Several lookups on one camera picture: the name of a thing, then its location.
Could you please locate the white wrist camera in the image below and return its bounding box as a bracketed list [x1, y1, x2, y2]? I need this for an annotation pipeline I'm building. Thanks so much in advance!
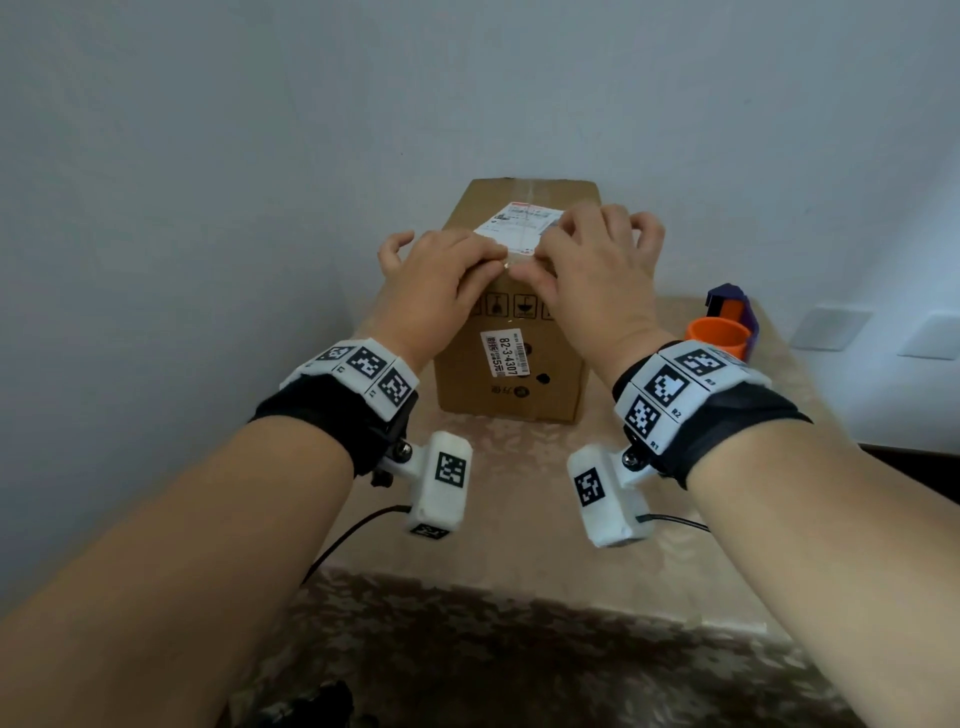
[566, 442, 658, 549]
[372, 431, 475, 540]

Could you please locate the white shipping label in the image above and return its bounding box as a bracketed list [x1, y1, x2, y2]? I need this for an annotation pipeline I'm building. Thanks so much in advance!
[473, 202, 565, 258]

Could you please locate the white barcode label sticker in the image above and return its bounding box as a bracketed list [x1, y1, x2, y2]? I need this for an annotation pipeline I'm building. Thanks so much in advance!
[479, 328, 532, 380]

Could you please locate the white wall socket plate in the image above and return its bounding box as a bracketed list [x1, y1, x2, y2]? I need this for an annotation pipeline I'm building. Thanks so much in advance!
[788, 303, 873, 352]
[897, 311, 960, 361]

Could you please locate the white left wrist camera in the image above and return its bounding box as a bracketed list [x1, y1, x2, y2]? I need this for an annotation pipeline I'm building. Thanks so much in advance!
[372, 431, 475, 540]

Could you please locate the black right camera cable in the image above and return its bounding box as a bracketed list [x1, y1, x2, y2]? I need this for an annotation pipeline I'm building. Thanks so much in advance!
[635, 512, 712, 535]

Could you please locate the black right wrist strap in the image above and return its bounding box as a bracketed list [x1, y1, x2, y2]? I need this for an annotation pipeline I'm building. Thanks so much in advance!
[611, 339, 814, 490]

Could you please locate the black wrist strap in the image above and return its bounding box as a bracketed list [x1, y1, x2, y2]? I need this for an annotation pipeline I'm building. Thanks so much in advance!
[611, 339, 814, 490]
[251, 337, 421, 478]

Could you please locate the brown cardboard box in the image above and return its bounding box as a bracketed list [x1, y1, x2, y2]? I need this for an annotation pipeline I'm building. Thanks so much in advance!
[433, 176, 603, 426]

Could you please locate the person's left hand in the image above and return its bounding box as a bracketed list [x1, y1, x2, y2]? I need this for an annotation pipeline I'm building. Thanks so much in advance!
[352, 227, 509, 375]

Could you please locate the black left camera cable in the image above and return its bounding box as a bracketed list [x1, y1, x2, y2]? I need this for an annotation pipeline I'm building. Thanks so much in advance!
[299, 503, 414, 588]

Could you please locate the dark brown baseboard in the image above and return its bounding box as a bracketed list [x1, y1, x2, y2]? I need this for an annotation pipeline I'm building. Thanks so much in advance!
[858, 442, 960, 505]

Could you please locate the orange plastic cup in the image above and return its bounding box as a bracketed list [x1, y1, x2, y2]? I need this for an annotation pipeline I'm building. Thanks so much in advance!
[683, 316, 753, 363]

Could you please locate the person's left forearm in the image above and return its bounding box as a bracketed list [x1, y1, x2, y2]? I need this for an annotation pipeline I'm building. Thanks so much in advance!
[0, 416, 355, 728]

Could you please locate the purple and orange holder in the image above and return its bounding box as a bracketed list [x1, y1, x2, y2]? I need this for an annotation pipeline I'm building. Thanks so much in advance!
[704, 283, 760, 360]

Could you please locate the beige patterned tablecloth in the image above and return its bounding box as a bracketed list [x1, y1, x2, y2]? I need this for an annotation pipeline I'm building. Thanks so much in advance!
[217, 296, 864, 728]

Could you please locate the person's right hand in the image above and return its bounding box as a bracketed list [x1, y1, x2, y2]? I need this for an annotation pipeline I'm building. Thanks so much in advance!
[508, 202, 680, 384]

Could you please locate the black left wrist strap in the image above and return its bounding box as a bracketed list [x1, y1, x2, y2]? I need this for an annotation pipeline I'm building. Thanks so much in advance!
[251, 337, 421, 478]

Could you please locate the black camera cable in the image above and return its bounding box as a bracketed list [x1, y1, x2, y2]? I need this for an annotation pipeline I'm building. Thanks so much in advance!
[299, 503, 414, 588]
[635, 512, 712, 535]

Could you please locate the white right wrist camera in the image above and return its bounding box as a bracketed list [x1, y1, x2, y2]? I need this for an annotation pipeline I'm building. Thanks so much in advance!
[566, 442, 658, 549]

